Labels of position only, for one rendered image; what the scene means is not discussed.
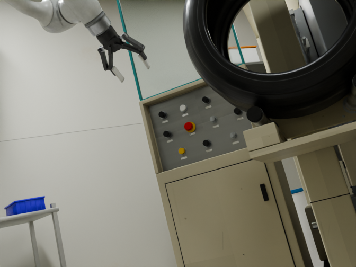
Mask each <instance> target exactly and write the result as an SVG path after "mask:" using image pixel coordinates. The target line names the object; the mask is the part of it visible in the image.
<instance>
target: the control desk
mask: <svg viewBox="0 0 356 267"><path fill-rule="evenodd" d="M139 106H140V110H141V115H142V118H143V122H144V127H145V131H146V136H147V140H148V144H149V149H150V153H151V156H152V161H153V166H154V170H155V174H156V178H157V182H158V187H159V191H160V194H161V198H162V203H163V207H164V212H165V217H166V221H167V225H168V229H169V233H170V237H171V242H172V246H173V251H174V255H175V259H176V264H177V267H314V266H313V263H312V260H311V257H310V253H309V250H308V247H307V243H306V240H305V237H304V233H303V230H302V227H301V224H300V220H299V217H298V214H297V210H296V207H295V203H294V201H293V197H292V194H291V191H290V187H289V184H288V180H287V177H286V174H285V171H284V168H283V165H282V161H281V160H280V161H276V162H273V163H269V164H268V163H264V162H260V161H256V160H254V159H250V156H249V151H248V149H247V145H246V142H245V138H244V135H243V131H245V130H249V129H252V128H253V127H252V124H251V122H250V121H249V120H248V118H247V116H246V113H247V112H244V111H242V110H240V109H238V108H237V107H235V106H233V105H232V104H230V103H229V102H228V101H226V100H225V99H224V98H223V97H221V96H220V95H219V94H218V93H217V92H215V91H214V90H213V89H212V88H211V87H210V86H209V85H208V84H207V83H206V82H205V81H204V80H203V79H200V80H198V81H195V82H192V83H190V84H186V85H184V86H181V87H178V88H175V89H173V90H170V91H167V92H165V93H162V94H159V95H156V96H153V97H150V98H148V99H145V100H143V101H140V102H139Z"/></svg>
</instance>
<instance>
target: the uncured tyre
mask: <svg viewBox="0 0 356 267"><path fill-rule="evenodd" d="M249 1H250V0H185V4H184V10H183V33H184V40H185V45H186V49H187V51H188V54H189V57H190V59H191V62H192V64H193V66H194V67H195V69H196V71H197V72H198V74H199V75H200V77H201V78H202V79H203V80H204V81H205V82H206V83H207V84H208V85H209V86H210V87H211V88H212V89H213V90H214V91H215V92H217V93H218V94H219V95H220V96H221V97H223V98H224V99H225V100H226V101H228V102H229V103H230V104H232V105H233V106H235V107H237V108H238V109H240V110H242V111H244V112H247V110H248V109H249V108H251V107H253V106H257V107H259V108H260V109H262V111H263V112H264V113H265V114H266V115H267V116H268V117H269V118H270V119H291V118H298V117H303V116H306V115H310V114H313V113H316V112H319V111H321V110H323V109H325V108H328V107H329V106H331V105H333V104H334V103H336V102H338V101H339V100H340V99H342V98H343V97H345V96H346V95H347V94H348V93H349V90H350V86H351V83H352V80H353V77H354V76H355V74H356V0H335V1H336V3H337V4H338V6H339V7H340V8H341V10H342V12H343V14H344V17H345V19H346V23H347V26H346V28H345V30H344V31H343V33H342V34H341V36H340V37H339V39H338V40H337V41H336V43H335V44H333V45H332V46H331V47H330V48H329V50H328V51H326V52H325V53H324V54H322V55H321V56H320V57H318V58H317V59H315V60H313V61H312V62H310V63H308V64H306V65H304V66H301V67H299V68H296V69H293V70H289V71H286V72H279V73H259V72H254V71H251V70H247V69H244V68H241V67H239V66H237V65H235V64H233V63H232V62H231V61H230V56H229V50H228V41H229V34H230V30H231V28H232V25H233V23H234V21H235V19H236V16H237V15H238V13H239V12H240V11H241V9H242V8H243V7H244V6H245V5H246V4H247V3H248V2H249Z"/></svg>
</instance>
